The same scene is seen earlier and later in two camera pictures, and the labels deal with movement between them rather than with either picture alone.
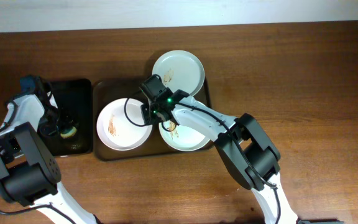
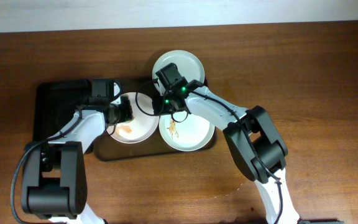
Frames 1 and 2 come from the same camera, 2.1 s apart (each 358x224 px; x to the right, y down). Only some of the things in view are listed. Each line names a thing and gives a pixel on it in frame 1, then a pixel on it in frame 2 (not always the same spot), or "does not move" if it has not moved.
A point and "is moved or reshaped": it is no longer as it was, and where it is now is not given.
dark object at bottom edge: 319,221 does not move
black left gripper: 56,123 → 127,109
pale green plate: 176,138 does not move
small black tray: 68,129 does not move
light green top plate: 179,70 does not move
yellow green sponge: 68,133 is moved or reshaped
